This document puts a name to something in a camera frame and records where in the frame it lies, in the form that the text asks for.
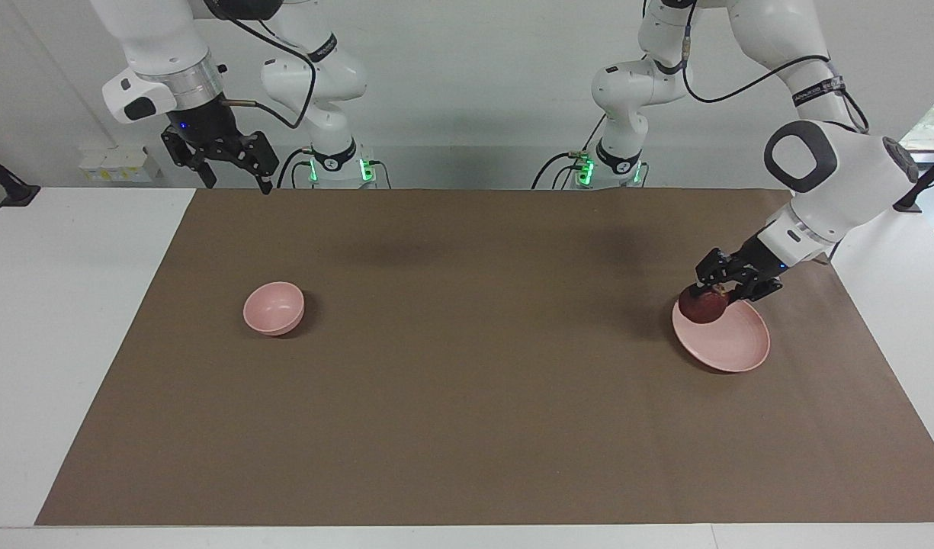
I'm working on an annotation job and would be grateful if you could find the black base cable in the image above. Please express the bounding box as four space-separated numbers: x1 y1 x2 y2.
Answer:
531 114 608 189
276 149 315 189

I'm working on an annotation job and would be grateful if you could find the brown table mat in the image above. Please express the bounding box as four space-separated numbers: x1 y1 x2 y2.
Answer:
34 188 934 527

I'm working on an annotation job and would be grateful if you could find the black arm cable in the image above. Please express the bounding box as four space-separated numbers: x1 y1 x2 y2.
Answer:
221 15 316 130
680 23 870 135

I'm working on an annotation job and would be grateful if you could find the pink plate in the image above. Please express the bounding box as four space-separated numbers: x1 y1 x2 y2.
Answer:
671 294 771 373

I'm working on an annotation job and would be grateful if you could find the black clamp stand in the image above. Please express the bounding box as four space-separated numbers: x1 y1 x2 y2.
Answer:
0 145 42 208
892 149 934 214

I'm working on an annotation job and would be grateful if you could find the black right base cable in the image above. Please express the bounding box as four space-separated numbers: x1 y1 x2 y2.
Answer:
276 149 315 189

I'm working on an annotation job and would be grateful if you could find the black left base cable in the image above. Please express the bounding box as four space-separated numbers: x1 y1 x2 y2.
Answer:
531 114 608 189

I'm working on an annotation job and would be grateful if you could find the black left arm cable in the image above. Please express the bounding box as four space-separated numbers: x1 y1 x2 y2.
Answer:
680 23 870 135

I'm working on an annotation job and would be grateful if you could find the pink bowl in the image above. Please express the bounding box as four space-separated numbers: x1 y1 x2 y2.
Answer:
242 281 306 336

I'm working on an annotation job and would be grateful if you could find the window with greenery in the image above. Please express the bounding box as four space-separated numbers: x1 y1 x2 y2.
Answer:
897 88 934 153

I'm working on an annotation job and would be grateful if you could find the white wall socket box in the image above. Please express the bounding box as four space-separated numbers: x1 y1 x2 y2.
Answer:
80 146 165 184

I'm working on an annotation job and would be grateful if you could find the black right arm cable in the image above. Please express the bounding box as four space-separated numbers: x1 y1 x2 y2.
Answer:
221 15 316 130

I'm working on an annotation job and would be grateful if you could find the dark red apple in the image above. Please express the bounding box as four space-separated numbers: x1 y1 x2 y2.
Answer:
678 284 730 325

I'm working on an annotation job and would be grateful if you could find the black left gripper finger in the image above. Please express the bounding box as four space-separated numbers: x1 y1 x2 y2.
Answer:
726 278 784 306
695 248 734 287

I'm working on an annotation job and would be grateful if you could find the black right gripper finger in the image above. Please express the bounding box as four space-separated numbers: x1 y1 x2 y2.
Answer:
160 130 217 188
234 131 279 195

